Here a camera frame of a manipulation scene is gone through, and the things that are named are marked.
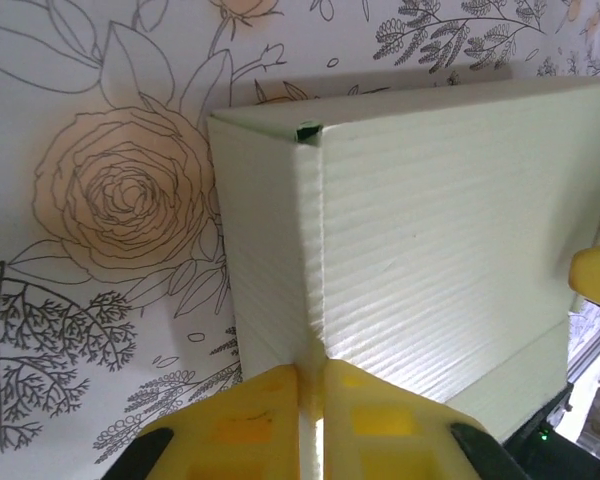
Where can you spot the aluminium side rail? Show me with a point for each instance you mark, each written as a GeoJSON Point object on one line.
{"type": "Point", "coordinates": [595, 350]}

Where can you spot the floral table cover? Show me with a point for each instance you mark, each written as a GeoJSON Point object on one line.
{"type": "Point", "coordinates": [55, 75]}

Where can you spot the green paper box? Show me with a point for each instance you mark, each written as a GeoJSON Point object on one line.
{"type": "Point", "coordinates": [430, 225]}

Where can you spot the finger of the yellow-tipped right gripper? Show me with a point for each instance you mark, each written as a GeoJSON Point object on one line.
{"type": "Point", "coordinates": [597, 277]}

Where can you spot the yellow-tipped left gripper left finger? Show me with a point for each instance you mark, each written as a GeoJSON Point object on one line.
{"type": "Point", "coordinates": [230, 430]}

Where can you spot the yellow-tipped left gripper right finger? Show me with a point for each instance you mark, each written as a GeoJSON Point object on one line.
{"type": "Point", "coordinates": [380, 430]}

